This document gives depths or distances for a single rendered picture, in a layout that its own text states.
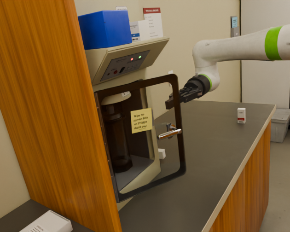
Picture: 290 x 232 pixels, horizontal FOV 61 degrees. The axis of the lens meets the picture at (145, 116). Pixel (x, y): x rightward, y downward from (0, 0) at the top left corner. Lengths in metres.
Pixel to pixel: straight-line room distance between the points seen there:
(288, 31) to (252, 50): 0.13
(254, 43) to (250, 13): 2.69
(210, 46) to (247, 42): 0.17
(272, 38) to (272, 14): 2.67
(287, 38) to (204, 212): 0.63
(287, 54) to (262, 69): 2.77
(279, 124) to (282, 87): 0.55
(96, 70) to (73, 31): 0.13
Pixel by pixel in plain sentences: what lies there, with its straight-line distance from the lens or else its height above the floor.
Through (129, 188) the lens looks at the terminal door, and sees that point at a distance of 0.90.
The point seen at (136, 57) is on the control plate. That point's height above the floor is 1.46.
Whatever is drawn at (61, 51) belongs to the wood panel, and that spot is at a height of 1.52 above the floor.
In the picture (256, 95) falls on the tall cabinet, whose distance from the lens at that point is 3.81.
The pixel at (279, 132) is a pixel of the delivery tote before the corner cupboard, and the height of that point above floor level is 0.15.
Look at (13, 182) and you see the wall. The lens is 1.18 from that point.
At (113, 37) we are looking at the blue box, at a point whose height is 1.53.
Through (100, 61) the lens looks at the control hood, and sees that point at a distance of 0.68.
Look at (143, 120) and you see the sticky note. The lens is 0.83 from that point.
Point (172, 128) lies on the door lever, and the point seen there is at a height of 1.20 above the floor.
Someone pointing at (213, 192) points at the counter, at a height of 0.94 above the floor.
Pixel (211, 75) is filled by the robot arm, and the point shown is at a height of 1.31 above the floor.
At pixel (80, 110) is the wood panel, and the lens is 0.66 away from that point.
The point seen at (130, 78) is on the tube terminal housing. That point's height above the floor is 1.39.
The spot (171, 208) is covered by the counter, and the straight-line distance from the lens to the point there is 0.94.
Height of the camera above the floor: 1.54
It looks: 19 degrees down
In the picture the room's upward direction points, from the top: 8 degrees counter-clockwise
